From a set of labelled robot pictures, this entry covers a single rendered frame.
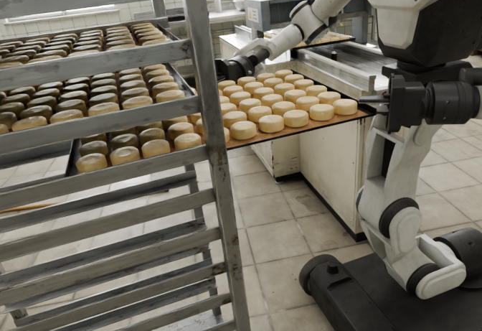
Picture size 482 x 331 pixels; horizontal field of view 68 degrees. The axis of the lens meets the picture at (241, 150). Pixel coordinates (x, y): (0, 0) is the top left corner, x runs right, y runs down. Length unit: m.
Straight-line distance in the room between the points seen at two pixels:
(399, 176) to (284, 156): 1.31
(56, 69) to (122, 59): 0.09
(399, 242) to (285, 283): 0.75
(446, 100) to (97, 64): 0.64
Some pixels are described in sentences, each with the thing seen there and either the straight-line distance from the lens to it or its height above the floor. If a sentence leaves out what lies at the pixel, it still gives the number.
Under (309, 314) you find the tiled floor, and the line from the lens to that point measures 1.71.
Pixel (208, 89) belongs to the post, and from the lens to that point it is 0.57.
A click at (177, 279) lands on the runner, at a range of 0.78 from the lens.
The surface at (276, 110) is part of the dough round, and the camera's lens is 0.78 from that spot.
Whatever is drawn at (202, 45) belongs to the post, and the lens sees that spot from 0.55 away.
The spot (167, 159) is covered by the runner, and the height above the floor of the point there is 1.06.
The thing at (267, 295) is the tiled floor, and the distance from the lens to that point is 1.78.
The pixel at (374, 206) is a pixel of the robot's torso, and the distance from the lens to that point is 1.20.
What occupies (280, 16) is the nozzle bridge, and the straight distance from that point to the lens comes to 2.20.
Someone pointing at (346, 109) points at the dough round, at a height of 1.06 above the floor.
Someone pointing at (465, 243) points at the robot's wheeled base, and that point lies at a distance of 1.61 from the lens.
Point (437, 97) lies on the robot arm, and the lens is 0.81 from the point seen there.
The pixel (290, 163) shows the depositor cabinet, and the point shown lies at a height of 0.17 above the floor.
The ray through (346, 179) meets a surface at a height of 0.36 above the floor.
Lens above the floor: 1.33
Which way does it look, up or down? 26 degrees down
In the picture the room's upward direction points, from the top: 7 degrees counter-clockwise
